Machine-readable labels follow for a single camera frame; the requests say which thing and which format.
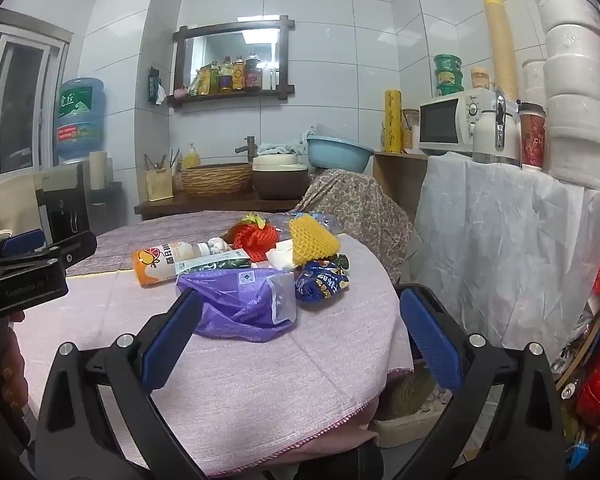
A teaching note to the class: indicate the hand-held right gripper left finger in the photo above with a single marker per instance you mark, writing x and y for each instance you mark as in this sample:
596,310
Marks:
172,340

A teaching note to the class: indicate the black water dispenser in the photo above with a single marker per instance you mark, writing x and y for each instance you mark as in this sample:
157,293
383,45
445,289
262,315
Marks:
60,195

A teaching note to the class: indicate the beige utensil holder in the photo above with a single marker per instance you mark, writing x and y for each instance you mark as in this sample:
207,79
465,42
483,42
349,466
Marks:
159,185

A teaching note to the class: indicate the white cloth cover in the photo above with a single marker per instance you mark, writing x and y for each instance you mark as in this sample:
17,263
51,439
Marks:
505,240

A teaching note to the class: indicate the clear chopstick jar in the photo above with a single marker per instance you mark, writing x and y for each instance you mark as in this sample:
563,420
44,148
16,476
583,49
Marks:
409,132

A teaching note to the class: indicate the stack of paper cups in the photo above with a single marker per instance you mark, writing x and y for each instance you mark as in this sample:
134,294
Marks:
500,40

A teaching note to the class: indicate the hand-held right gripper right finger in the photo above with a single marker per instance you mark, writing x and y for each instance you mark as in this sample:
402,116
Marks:
430,340

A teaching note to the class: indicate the floral cloth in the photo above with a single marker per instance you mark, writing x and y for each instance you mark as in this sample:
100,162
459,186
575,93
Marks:
360,215

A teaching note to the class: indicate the wooden cabinet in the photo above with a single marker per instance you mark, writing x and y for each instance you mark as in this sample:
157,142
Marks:
400,185

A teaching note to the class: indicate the clear plastic bottle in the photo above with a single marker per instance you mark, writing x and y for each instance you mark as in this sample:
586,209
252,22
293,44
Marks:
327,222

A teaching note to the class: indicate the black wall tissue holder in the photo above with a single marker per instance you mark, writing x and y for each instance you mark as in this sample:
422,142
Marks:
155,85

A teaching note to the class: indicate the orange juice bottle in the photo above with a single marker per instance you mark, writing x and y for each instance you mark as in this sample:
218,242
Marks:
160,262

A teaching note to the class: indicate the blue snack packet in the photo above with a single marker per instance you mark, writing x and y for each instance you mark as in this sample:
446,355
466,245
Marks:
320,282

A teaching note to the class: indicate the blue water jug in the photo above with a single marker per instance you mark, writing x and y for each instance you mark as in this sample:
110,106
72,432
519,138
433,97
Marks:
80,120

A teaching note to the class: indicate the window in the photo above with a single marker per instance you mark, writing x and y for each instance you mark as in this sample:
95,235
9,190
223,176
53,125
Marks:
20,110

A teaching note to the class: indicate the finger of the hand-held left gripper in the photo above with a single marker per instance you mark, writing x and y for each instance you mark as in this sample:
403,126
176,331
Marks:
75,250
24,242

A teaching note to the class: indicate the yellow oil bottle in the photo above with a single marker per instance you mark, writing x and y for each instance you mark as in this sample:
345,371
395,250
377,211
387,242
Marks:
214,77
225,75
238,74

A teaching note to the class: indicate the brown rice cooker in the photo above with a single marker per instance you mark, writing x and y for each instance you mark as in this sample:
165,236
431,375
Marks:
280,180

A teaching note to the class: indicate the light blue towel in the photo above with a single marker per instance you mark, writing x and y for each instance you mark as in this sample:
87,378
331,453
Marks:
280,149

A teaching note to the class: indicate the stack of white containers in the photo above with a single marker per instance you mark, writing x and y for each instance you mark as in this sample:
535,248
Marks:
533,80

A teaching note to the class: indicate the stack of white foam bowls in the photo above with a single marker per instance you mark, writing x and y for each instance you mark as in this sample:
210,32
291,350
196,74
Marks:
575,85

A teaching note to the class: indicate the yellow soap bottle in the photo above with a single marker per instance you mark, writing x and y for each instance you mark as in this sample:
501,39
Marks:
191,157

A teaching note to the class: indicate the blue plastic basin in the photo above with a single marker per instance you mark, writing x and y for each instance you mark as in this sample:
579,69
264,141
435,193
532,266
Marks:
339,154

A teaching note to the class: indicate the wicker basket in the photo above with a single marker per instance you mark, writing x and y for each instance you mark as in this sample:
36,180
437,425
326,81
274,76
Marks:
215,179

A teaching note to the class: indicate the jar with beige lid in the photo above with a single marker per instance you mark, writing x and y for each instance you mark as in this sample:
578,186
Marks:
480,79

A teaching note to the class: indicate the metal faucet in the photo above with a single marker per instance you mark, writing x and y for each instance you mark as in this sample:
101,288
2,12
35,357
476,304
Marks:
246,147

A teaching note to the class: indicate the red knitted net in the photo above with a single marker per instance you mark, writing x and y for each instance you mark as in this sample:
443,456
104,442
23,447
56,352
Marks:
252,242

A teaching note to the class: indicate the green noodle bowl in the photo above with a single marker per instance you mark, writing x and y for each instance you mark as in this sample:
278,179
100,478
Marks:
449,77
450,90
447,62

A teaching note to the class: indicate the purple plastic bag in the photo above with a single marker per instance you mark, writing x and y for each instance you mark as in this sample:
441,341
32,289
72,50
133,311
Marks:
240,305

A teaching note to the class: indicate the yellow foam net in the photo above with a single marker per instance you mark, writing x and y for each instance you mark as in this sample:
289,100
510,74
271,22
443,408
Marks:
312,240

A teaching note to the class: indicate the red paper cup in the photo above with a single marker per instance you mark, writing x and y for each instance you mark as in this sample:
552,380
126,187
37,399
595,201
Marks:
532,135

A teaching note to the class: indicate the person's left hand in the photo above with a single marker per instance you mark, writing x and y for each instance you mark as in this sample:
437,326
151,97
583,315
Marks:
2,375

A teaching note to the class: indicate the wooden sink counter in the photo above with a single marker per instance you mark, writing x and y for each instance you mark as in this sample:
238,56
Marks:
205,205

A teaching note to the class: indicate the grey purple table mat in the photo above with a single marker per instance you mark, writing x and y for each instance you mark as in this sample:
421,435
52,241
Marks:
145,235

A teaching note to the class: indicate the green drink carton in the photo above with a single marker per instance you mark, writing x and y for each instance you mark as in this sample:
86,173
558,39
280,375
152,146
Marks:
220,262

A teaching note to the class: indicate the beige waste bin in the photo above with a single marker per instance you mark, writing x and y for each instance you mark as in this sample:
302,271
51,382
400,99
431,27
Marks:
410,410

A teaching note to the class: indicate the white napkin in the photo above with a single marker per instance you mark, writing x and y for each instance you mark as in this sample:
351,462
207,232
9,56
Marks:
281,256

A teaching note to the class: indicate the white microwave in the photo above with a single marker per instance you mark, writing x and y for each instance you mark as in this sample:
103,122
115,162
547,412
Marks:
450,122

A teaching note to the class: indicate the dark sauce bottle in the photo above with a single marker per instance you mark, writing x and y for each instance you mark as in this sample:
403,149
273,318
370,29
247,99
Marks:
253,72

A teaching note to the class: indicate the white tissue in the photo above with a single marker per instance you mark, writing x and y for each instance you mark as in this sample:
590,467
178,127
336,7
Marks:
219,246

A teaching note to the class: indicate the yellow plastic wrap roll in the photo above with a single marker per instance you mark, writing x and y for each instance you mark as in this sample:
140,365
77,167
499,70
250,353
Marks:
393,120

